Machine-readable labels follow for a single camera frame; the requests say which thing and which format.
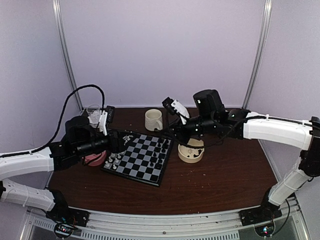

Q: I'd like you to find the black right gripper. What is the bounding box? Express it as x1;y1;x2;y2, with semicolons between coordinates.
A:
161;114;217;145

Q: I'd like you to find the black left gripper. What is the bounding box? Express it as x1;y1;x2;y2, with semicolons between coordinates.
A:
75;127;137;158

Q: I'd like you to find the cream bowl of black pieces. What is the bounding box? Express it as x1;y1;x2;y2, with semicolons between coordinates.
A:
177;138;205;164

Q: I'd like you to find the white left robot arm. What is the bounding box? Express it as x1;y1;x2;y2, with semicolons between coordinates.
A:
0;116;126;222

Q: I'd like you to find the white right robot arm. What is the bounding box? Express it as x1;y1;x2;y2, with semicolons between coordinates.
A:
162;89;320;221

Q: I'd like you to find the pink bowl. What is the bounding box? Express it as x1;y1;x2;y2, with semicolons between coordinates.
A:
83;151;107;167

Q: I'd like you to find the black and white chessboard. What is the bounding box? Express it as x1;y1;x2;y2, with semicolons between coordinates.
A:
101;131;174;187

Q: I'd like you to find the clear glass cup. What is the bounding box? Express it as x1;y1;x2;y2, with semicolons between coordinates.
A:
86;104;101;125

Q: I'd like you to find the white ribbed ceramic mug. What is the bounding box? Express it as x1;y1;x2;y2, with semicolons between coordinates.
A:
144;109;163;132

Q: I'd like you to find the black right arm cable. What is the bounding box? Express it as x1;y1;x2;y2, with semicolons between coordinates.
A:
179;122;251;148

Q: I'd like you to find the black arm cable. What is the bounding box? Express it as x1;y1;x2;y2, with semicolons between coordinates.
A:
179;122;251;148
19;84;106;156

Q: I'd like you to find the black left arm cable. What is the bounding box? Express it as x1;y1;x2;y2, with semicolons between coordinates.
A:
19;84;106;156

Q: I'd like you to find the aluminium frame post right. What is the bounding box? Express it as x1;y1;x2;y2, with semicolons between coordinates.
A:
242;0;273;109

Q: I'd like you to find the aluminium frame post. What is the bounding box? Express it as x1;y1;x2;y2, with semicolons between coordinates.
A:
242;0;273;109
51;0;84;112

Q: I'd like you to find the aluminium front rail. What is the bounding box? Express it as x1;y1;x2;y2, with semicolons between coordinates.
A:
19;192;313;240

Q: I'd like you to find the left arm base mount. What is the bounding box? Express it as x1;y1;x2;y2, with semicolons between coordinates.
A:
43;208;90;239

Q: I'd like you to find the aluminium frame post left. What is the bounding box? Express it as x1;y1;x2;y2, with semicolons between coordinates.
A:
51;0;84;112

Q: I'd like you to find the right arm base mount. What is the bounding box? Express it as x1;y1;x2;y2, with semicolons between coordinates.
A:
239;206;282;238

